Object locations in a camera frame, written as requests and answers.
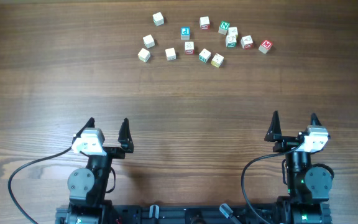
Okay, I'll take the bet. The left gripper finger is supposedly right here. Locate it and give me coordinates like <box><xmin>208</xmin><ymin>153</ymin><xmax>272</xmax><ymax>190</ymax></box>
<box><xmin>73</xmin><ymin>117</ymin><xmax>95</xmax><ymax>139</ymax></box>
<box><xmin>118</xmin><ymin>118</ymin><xmax>134</xmax><ymax>153</ymax></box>

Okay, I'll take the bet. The yellow edged wooden block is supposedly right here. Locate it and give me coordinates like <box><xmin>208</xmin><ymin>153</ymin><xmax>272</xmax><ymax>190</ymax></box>
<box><xmin>138</xmin><ymin>48</ymin><xmax>151</xmax><ymax>62</ymax></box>

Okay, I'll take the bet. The yellow picture block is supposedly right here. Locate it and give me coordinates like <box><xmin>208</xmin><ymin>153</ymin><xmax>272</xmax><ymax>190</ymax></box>
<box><xmin>211</xmin><ymin>54</ymin><xmax>224</xmax><ymax>68</ymax></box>

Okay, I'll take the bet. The plain wooden block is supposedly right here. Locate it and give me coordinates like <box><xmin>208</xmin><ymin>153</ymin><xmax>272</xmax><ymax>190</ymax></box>
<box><xmin>143</xmin><ymin>34</ymin><xmax>155</xmax><ymax>49</ymax></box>

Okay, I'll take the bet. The green edged picture block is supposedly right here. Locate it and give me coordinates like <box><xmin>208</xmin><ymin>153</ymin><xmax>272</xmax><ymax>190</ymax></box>
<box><xmin>199</xmin><ymin>49</ymin><xmax>211</xmax><ymax>63</ymax></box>

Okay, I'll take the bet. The red edged picture block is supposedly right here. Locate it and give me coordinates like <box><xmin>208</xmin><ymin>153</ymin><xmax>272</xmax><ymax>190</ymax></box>
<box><xmin>185</xmin><ymin>42</ymin><xmax>195</xmax><ymax>54</ymax></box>

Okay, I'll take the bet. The blue P letter block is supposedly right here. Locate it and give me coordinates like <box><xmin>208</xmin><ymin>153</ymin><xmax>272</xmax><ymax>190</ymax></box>
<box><xmin>180</xmin><ymin>27</ymin><xmax>190</xmax><ymax>40</ymax></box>

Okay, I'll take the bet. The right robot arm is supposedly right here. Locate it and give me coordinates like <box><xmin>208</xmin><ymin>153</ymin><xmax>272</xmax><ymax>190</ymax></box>
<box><xmin>264</xmin><ymin>111</ymin><xmax>334</xmax><ymax>224</ymax></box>

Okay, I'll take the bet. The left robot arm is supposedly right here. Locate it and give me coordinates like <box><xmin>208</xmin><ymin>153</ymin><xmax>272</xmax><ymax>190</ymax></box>
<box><xmin>55</xmin><ymin>118</ymin><xmax>134</xmax><ymax>224</ymax></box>

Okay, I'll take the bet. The red M letter block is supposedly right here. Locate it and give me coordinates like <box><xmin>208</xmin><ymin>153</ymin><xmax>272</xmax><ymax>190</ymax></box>
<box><xmin>259</xmin><ymin>40</ymin><xmax>273</xmax><ymax>54</ymax></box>

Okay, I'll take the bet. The red edged white block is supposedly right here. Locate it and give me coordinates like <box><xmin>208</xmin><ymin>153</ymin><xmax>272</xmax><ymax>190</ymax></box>
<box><xmin>241</xmin><ymin>35</ymin><xmax>254</xmax><ymax>49</ymax></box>

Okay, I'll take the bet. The green edged N block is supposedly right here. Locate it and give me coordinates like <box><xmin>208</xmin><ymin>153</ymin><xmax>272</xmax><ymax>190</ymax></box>
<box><xmin>226</xmin><ymin>35</ymin><xmax>237</xmax><ymax>48</ymax></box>

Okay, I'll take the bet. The white picture block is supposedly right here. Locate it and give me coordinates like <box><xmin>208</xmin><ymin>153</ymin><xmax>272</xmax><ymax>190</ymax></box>
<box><xmin>227</xmin><ymin>27</ymin><xmax>238</xmax><ymax>37</ymax></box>

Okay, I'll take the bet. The green N letter block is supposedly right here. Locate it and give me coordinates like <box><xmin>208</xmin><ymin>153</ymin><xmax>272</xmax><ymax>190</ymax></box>
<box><xmin>218</xmin><ymin>21</ymin><xmax>230</xmax><ymax>35</ymax></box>

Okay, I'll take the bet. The red edged top block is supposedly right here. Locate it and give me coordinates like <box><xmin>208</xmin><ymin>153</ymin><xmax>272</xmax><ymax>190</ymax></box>
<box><xmin>200</xmin><ymin>16</ymin><xmax>211</xmax><ymax>30</ymax></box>

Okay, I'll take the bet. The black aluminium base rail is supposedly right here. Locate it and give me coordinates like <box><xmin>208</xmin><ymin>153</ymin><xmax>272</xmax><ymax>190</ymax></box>
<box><xmin>55</xmin><ymin>203</ymin><xmax>333</xmax><ymax>224</ymax></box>

